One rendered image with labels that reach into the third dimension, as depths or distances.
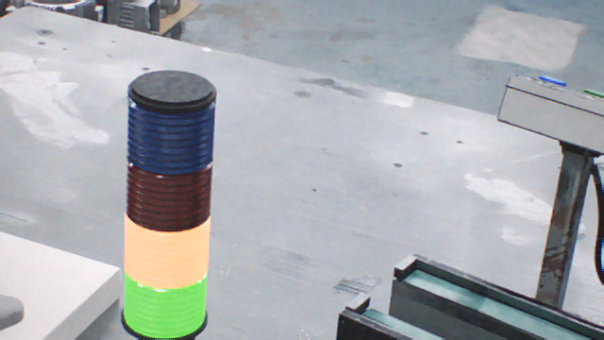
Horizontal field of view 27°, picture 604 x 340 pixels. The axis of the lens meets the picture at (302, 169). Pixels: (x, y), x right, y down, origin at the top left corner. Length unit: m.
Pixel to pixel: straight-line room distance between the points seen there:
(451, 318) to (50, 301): 0.41
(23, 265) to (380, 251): 0.42
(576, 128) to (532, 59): 3.15
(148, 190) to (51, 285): 0.50
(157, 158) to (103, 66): 1.13
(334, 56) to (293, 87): 2.32
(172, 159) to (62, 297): 0.50
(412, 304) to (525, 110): 0.24
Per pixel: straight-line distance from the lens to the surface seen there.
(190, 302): 0.90
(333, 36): 4.40
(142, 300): 0.89
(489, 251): 1.53
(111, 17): 3.19
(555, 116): 1.28
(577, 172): 1.31
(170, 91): 0.83
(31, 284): 1.33
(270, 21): 4.49
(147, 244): 0.87
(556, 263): 1.36
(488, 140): 1.82
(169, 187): 0.84
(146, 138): 0.83
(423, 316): 1.22
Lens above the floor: 1.55
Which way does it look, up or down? 27 degrees down
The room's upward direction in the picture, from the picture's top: 5 degrees clockwise
